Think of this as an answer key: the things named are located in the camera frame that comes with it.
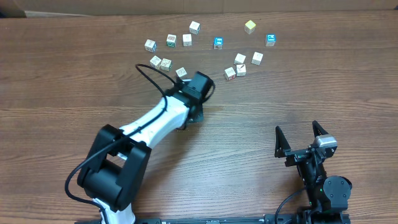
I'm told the wooden block green letter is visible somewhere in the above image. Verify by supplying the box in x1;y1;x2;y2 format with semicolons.
166;34;177;47

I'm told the plain wooden block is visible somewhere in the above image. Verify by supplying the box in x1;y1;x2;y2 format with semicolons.
182;34;192;47

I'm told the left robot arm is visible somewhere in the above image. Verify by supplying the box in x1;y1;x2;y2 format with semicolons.
77;72;215;223

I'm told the yellow top wooden block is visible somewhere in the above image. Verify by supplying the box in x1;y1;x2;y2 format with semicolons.
244;20;256;34

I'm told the wooden block red three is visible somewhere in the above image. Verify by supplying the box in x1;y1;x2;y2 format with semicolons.
175;67;187;78

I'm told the blue top wooden block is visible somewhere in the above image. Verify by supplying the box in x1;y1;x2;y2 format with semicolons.
213;37;223;50

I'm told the blue top block right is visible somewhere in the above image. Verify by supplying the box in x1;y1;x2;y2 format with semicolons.
266;34;276;47

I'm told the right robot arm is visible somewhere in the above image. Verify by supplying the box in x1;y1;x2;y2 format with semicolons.
274;121;353;223

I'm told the wooden block far top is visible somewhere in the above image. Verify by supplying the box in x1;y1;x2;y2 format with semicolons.
189;21;200;35

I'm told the wooden block number four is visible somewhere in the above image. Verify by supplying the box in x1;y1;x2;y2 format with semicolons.
236;64;246;77

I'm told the wooden block green edge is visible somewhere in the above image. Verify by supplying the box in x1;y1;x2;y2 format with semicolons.
160;58;172;72

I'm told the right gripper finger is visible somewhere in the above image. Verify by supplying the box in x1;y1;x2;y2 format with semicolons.
274;126;291;157
312;120;328;138

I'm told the wooden block blue H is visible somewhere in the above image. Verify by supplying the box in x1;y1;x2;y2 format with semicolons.
251;52;263;65

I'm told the cardboard backdrop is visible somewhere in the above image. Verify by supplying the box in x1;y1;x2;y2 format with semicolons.
1;0;397;17

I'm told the wooden block yellow side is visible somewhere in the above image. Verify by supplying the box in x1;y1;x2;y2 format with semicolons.
234;54;246;65

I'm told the wooden block yellow edge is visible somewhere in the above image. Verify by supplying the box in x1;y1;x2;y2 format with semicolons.
150;55;162;69

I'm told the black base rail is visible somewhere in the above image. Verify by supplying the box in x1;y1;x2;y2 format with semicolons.
75;214;351;224

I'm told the wooden block blue side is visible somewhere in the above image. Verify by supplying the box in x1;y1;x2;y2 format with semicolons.
144;39;157;52

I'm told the wooden block red thirteen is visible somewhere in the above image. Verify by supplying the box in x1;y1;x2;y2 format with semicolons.
224;67;236;81

